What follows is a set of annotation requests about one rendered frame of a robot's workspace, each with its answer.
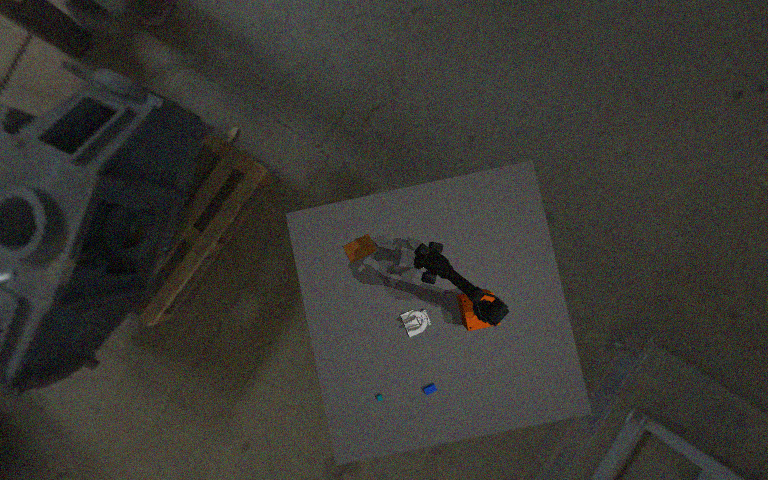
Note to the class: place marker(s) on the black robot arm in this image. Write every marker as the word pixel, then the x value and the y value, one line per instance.
pixel 486 311

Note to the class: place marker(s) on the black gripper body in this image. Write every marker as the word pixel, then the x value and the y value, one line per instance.
pixel 429 278

